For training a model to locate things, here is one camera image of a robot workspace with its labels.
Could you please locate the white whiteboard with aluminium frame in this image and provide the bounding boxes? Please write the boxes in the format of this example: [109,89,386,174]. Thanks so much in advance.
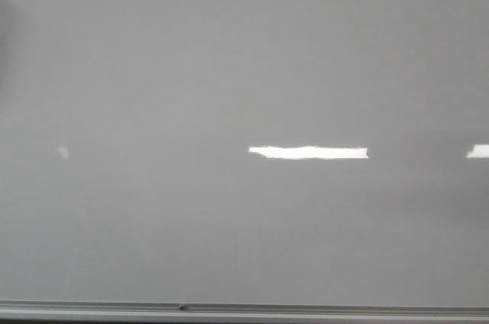
[1,0,488,323]

